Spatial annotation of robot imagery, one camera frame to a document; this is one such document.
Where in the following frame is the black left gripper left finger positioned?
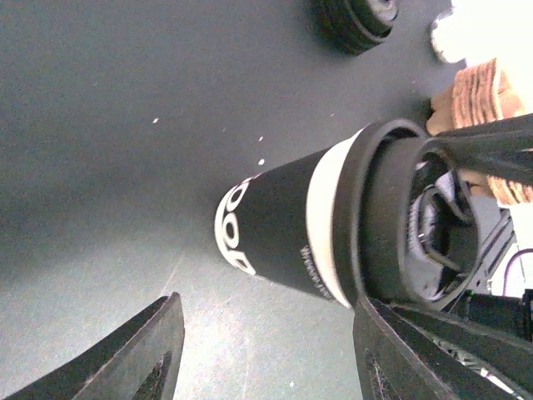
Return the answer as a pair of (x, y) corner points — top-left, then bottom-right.
(9, 292), (185, 399)

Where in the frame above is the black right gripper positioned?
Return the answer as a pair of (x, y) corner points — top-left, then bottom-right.
(374, 287), (533, 397)

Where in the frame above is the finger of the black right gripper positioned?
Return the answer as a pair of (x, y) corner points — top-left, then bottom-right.
(433, 114), (532, 186)

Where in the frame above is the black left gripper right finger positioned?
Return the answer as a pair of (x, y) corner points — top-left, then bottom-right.
(351, 293), (526, 400)

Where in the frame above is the glass of wrapped stirrers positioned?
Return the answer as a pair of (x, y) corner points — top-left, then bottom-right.
(429, 1), (532, 65)

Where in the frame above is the tall black lid stack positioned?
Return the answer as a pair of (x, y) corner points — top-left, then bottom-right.
(313, 0), (399, 57)

